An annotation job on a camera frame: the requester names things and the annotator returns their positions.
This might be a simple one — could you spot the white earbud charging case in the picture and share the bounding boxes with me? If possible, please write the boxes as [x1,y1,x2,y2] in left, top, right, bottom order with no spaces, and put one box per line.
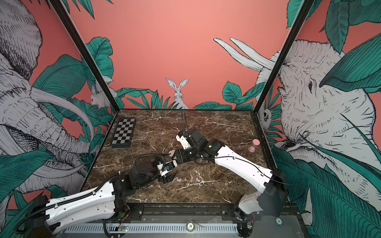
[169,150,176,157]

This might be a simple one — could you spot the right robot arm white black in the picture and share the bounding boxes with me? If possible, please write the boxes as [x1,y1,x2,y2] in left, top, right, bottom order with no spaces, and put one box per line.
[172,128,289,220]

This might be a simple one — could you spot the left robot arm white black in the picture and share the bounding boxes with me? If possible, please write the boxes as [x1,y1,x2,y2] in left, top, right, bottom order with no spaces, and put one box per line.
[13,154,178,238]

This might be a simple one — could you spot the black white checkerboard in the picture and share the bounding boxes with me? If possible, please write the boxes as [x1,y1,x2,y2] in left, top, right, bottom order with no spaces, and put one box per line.
[110,117,137,148]

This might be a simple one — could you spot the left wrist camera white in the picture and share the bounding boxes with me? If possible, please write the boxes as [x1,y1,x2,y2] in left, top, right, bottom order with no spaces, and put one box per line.
[157,160,178,177]

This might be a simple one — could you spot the white perforated cable duct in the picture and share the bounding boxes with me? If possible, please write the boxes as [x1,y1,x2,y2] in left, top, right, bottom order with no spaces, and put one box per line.
[65,223,238,234]

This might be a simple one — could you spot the black left frame post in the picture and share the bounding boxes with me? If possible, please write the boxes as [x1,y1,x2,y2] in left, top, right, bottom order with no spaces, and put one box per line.
[49,0,120,113]

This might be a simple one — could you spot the black frame post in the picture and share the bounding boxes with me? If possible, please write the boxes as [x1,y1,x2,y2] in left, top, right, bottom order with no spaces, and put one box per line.
[254,0,314,114]
[49,0,120,113]

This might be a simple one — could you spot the black right frame post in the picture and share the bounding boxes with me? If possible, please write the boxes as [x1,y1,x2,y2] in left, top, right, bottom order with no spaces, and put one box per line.
[254,0,314,114]

